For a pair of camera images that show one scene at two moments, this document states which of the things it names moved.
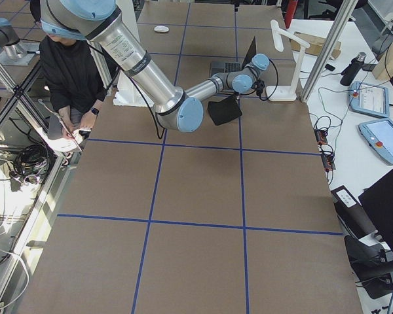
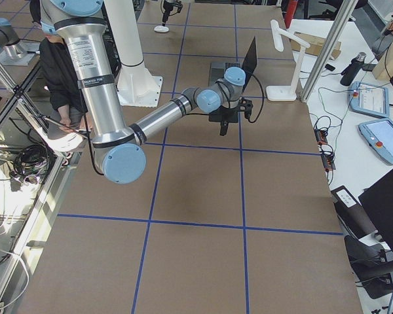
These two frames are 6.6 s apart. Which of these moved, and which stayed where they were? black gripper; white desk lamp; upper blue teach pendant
Moved: black gripper
Stayed: upper blue teach pendant; white desk lamp
